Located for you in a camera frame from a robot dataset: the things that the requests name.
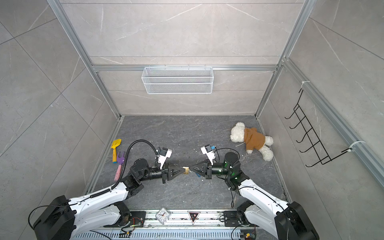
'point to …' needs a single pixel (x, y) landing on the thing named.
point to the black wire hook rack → (324, 157)
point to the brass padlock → (186, 170)
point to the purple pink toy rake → (120, 160)
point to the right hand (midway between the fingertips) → (192, 169)
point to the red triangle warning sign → (193, 216)
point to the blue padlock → (198, 175)
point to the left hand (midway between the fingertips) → (183, 167)
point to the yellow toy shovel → (114, 143)
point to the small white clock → (162, 215)
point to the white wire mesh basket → (159, 79)
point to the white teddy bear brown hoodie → (253, 140)
